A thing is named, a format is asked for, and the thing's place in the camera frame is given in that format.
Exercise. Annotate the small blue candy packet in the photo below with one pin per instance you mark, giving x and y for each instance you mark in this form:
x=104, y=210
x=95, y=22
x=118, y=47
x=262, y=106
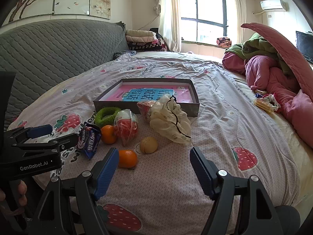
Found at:
x=258, y=95

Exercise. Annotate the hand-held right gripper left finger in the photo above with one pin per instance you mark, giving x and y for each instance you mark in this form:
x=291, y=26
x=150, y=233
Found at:
x=107, y=173

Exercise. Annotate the stack of folded blankets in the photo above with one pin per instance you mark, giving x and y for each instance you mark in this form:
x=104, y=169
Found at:
x=141, y=40

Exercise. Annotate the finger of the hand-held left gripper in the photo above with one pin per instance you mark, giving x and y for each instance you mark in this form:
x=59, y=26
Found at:
x=40, y=130
x=61, y=144

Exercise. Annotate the white air conditioner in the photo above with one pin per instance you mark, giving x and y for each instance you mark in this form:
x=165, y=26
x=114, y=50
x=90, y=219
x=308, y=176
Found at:
x=272, y=5

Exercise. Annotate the flower tree wall painting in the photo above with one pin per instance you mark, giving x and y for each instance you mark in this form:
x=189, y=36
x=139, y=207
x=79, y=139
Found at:
x=71, y=0

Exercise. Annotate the black television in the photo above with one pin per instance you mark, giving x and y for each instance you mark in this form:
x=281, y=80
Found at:
x=305, y=46

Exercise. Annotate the green garment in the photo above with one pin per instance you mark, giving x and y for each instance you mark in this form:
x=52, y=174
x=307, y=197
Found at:
x=256, y=47

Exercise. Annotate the dark bag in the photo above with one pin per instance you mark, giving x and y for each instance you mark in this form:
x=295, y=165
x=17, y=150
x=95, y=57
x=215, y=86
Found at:
x=156, y=33

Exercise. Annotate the yellow biscuit packet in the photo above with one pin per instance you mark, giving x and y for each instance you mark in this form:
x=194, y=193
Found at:
x=262, y=105

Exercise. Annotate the dark framed window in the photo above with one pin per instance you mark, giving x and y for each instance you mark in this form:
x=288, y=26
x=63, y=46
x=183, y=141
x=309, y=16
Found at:
x=207, y=9

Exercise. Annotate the yellow wafer packet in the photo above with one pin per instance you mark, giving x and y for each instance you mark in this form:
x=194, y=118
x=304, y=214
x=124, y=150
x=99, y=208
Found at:
x=259, y=91

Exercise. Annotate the grey quilted headboard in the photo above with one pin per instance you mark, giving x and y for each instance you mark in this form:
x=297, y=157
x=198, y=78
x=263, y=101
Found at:
x=56, y=51

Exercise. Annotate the toy egg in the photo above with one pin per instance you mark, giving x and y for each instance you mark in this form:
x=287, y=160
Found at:
x=125, y=128
x=143, y=109

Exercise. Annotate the beige round ball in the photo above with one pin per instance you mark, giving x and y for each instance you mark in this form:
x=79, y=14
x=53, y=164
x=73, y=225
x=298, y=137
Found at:
x=149, y=145

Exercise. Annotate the person's left hand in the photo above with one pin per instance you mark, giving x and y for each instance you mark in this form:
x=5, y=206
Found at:
x=20, y=193

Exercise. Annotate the blue cookie packet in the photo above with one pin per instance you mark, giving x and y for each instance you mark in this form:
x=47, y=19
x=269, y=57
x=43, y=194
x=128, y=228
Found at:
x=89, y=140

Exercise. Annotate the cream curtain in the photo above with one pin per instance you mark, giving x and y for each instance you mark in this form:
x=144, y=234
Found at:
x=238, y=14
x=170, y=17

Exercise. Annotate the green fluffy scrunchie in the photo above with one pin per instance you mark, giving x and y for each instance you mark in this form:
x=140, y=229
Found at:
x=100, y=120

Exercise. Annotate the grey cardboard box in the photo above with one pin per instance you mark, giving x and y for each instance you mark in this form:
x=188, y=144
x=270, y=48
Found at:
x=194, y=109

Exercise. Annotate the patterned cushion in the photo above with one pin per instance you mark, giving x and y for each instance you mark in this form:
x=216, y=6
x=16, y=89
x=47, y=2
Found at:
x=223, y=41

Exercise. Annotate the pink quilt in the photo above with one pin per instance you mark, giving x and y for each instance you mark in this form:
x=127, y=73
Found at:
x=264, y=73

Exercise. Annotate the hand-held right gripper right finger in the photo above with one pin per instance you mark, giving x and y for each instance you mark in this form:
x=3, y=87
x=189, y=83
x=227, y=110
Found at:
x=201, y=170

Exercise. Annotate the orange tangerine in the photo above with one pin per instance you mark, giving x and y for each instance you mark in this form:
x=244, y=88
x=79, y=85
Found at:
x=128, y=159
x=108, y=134

